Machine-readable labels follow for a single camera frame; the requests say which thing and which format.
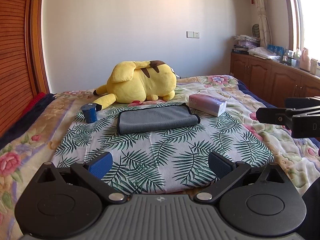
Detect grey microfiber towel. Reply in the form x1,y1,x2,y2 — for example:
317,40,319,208
117,104,201,135

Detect wooden low cabinet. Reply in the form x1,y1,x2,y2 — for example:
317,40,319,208
230,53,319,107

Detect pink bottle on sill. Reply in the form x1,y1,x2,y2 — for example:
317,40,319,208
299,48,311,72

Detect blue packaged boxes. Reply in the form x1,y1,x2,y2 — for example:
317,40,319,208
267,44,284,56

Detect white folded cloth bundle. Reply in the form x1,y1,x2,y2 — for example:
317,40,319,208
248,47,281,61

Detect floral bed quilt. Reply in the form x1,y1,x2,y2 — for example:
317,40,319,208
1,75,319,239

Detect blue lidded cup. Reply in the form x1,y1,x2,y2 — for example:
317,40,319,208
80,103,97,124

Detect palm leaf print cloth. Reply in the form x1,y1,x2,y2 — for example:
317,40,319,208
52,103,274,193

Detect purple tissue pack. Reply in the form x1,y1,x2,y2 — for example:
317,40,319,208
188,94,227,117

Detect stacked folded linens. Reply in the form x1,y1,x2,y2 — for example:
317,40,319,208
233,35,260,51

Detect dark blue blanket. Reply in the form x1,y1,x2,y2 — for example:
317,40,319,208
1,93,56,149

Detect red blanket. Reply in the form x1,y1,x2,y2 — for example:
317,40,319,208
20,92,46,117

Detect yellow Pikachu plush toy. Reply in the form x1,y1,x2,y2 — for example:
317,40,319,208
93,60,177,111

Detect wooden slatted wardrobe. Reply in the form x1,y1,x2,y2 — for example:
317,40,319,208
0,0,49,133

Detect patterned beige curtain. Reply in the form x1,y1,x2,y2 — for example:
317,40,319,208
254,0,272,47

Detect white wall socket plate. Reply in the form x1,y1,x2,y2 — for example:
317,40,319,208
187,31,200,38

